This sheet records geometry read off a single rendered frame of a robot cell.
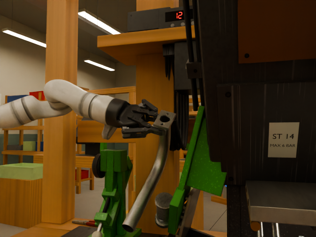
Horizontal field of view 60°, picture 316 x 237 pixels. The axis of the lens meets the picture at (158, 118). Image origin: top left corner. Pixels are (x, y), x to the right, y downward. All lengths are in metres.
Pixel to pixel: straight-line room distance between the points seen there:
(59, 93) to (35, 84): 8.86
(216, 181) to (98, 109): 0.35
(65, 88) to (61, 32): 0.44
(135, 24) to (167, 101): 0.28
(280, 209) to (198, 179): 0.22
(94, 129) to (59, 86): 0.40
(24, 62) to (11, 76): 0.66
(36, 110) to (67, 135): 0.35
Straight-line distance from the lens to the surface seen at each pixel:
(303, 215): 0.37
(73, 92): 0.77
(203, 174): 0.55
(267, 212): 0.37
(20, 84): 9.27
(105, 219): 0.81
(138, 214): 0.66
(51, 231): 1.10
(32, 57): 9.72
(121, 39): 0.91
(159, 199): 0.57
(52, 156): 1.14
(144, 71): 0.98
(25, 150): 7.21
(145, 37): 0.88
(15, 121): 0.82
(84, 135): 1.16
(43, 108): 0.83
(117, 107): 0.70
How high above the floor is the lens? 1.22
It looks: 3 degrees up
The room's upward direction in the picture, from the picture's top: straight up
